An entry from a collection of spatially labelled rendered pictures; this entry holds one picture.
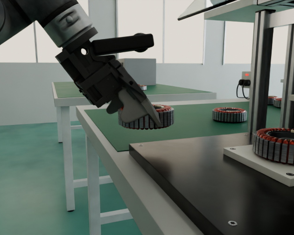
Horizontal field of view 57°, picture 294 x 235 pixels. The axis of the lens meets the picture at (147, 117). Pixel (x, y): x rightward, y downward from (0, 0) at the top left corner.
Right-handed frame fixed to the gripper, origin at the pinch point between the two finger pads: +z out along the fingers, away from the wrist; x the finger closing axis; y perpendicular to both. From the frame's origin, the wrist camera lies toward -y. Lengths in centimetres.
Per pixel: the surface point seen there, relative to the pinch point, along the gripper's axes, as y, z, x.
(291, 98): -18.9, 8.0, 16.1
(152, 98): -35, 34, -114
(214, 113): -24.7, 23.1, -24.7
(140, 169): 8.3, 4.0, 7.1
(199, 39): -266, 100, -420
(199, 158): -0.8, 7.9, 11.0
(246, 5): -70, 6, -43
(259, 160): -6.6, 10.7, 18.5
